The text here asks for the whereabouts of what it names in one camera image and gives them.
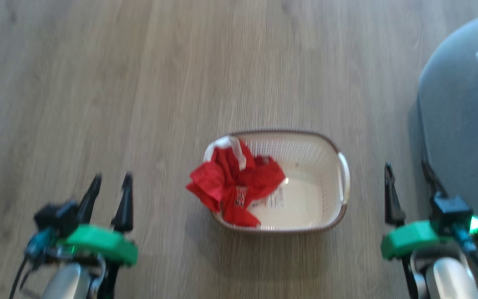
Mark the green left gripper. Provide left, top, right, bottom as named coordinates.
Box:
left=56, top=172, right=139, bottom=267

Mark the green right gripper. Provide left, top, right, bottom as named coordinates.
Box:
left=380, top=159, right=452, bottom=260

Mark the grey upholstered seat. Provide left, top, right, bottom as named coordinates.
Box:
left=416, top=12, right=478, bottom=266

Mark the white perforated laundry basket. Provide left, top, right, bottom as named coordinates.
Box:
left=203, top=130, right=351, bottom=233

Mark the white barcode sticker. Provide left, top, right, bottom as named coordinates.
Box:
left=251, top=189, right=285, bottom=209

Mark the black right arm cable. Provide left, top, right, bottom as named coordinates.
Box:
left=402, top=254, right=419, bottom=299

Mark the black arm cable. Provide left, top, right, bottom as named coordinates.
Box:
left=10, top=255, right=30, bottom=299
left=402, top=254, right=419, bottom=299

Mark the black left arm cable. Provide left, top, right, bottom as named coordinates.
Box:
left=10, top=255, right=30, bottom=299

